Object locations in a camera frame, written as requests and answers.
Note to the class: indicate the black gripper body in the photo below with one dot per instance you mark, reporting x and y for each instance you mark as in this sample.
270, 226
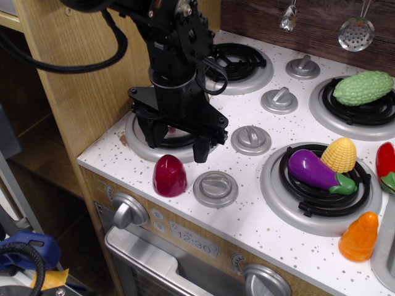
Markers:
183, 105

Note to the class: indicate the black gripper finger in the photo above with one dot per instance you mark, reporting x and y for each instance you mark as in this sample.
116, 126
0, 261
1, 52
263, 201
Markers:
154, 129
201, 148

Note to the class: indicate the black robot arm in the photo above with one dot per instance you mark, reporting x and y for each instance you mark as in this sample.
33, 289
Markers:
179, 44

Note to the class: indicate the front left stove burner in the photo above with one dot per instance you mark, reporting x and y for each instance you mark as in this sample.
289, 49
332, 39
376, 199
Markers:
137, 143

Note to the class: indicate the stove burner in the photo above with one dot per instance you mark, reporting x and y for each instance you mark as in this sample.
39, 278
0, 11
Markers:
310, 208
369, 122
137, 143
248, 69

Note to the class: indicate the silver stove knob nearest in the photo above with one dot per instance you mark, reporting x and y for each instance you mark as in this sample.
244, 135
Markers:
215, 189

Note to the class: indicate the silver stove knob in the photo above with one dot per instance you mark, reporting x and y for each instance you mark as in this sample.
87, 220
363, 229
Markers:
303, 69
251, 140
279, 101
215, 189

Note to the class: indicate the dark red sweet potato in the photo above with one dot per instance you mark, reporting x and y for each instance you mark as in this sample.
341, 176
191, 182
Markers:
169, 177

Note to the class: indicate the back left stove burner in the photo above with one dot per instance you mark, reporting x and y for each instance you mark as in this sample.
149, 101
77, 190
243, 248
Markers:
248, 69

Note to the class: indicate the front right stove burner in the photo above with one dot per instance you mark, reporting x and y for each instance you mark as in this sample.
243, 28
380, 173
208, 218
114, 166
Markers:
310, 208

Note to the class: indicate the silver stove knob farthest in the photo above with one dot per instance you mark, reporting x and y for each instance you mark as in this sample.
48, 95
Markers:
303, 69

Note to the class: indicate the back right stove burner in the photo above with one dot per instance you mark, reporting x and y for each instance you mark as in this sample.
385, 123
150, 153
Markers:
369, 122

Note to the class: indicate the silver pan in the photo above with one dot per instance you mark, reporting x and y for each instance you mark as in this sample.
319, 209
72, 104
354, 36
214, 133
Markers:
382, 260

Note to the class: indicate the left oven knob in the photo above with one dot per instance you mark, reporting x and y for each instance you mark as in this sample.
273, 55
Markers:
128, 211

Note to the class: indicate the oven knob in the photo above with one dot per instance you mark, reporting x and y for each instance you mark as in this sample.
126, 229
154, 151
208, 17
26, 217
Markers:
128, 211
261, 280

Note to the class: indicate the purple toy eggplant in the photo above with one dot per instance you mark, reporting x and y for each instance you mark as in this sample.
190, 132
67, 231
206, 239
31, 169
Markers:
305, 166

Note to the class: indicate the wooden shelf unit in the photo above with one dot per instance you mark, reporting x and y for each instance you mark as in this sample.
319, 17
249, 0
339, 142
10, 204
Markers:
57, 117

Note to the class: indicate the silver oven door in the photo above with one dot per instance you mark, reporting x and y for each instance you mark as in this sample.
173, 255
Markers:
172, 270

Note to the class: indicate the hanging silver spoon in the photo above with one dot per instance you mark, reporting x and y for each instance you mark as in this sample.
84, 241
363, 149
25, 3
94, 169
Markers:
289, 17

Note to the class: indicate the yellow toy corn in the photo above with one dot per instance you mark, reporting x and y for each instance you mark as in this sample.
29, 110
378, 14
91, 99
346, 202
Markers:
340, 155

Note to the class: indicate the right oven knob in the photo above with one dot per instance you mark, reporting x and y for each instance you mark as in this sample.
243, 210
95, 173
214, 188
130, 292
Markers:
261, 280

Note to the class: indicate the blue clamp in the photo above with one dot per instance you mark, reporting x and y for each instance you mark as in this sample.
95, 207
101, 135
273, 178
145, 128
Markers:
28, 250

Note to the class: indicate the green toy bitter gourd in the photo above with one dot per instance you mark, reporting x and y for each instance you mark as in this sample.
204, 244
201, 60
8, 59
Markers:
363, 88

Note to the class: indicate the orange toy carrot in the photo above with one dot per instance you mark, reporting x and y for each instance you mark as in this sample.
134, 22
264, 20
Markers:
358, 242

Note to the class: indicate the red toy pepper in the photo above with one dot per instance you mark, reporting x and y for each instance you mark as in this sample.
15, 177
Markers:
385, 167

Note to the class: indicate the hanging silver skimmer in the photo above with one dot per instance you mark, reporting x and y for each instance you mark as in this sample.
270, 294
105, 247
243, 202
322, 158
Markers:
357, 33

